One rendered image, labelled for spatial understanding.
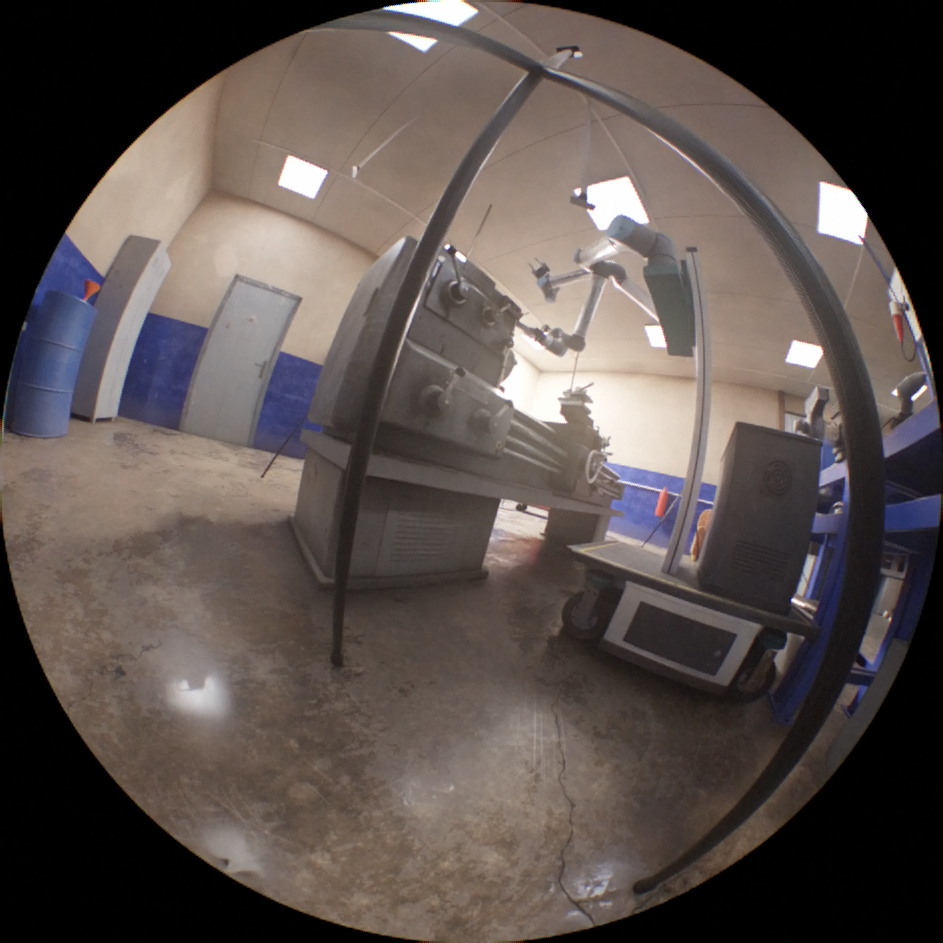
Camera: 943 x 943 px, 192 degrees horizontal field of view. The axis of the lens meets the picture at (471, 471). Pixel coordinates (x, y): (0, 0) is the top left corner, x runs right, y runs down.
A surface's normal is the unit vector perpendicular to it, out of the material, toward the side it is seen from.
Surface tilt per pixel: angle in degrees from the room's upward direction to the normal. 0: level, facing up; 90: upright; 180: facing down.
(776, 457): 90
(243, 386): 90
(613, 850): 0
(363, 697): 0
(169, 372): 90
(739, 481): 90
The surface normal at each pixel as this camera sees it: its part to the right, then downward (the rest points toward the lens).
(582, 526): -0.68, -0.18
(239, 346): 0.69, 0.19
